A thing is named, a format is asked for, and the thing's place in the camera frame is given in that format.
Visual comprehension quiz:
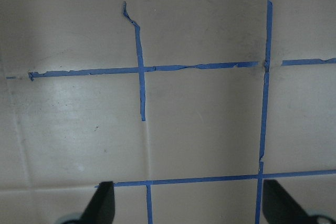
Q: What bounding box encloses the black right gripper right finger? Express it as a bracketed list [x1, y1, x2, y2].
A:
[262, 179, 314, 223]

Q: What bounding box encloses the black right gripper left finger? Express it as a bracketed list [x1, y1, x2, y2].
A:
[81, 182, 115, 224]

